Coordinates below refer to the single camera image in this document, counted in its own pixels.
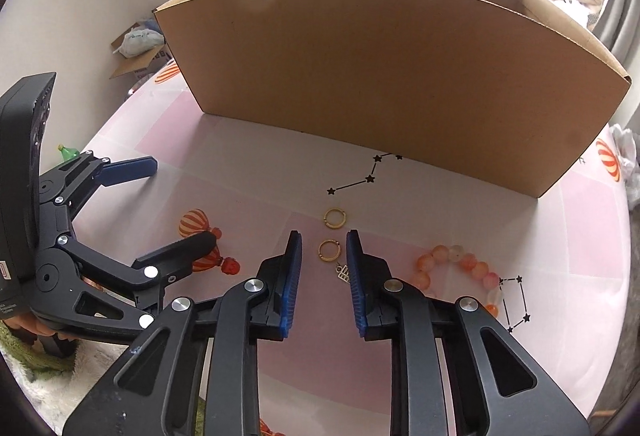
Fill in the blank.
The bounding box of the gold hoop earring with charm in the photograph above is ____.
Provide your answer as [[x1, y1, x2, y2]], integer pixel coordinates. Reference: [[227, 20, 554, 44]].
[[318, 239, 354, 283]]

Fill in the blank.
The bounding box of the pink bead bracelet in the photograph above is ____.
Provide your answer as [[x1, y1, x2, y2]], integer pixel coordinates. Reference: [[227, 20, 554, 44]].
[[414, 243, 503, 318]]

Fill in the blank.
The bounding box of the pink printed tablecloth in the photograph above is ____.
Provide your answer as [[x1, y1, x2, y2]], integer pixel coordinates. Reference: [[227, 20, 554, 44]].
[[80, 61, 636, 436]]

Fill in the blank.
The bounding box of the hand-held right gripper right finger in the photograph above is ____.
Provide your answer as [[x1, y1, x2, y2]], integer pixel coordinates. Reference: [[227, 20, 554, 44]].
[[346, 229, 591, 436]]

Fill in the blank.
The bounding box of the green plastic bottle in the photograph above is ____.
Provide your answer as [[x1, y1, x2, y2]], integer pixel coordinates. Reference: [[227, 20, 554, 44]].
[[57, 143, 84, 165]]

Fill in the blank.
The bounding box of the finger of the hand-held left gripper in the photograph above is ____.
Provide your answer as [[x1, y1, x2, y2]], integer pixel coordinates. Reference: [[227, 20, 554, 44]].
[[35, 230, 218, 344], [41, 151, 158, 237]]

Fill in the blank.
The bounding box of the person's fluffy white green robe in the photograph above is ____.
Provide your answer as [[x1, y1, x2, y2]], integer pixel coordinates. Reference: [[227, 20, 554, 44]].
[[10, 341, 211, 436]]

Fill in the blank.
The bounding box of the cluttered cardboard box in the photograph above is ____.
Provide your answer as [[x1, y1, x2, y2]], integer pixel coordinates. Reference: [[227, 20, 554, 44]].
[[109, 19, 173, 82]]

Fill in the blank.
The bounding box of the white stuffed plastic bag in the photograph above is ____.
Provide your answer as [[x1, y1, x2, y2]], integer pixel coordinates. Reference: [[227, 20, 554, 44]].
[[117, 29, 164, 60]]

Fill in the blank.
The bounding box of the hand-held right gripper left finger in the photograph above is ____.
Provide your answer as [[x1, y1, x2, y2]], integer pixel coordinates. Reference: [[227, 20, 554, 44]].
[[62, 230, 303, 436]]

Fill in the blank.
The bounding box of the person's left hand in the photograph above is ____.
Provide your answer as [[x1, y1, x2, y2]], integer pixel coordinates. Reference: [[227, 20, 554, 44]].
[[7, 313, 63, 344]]

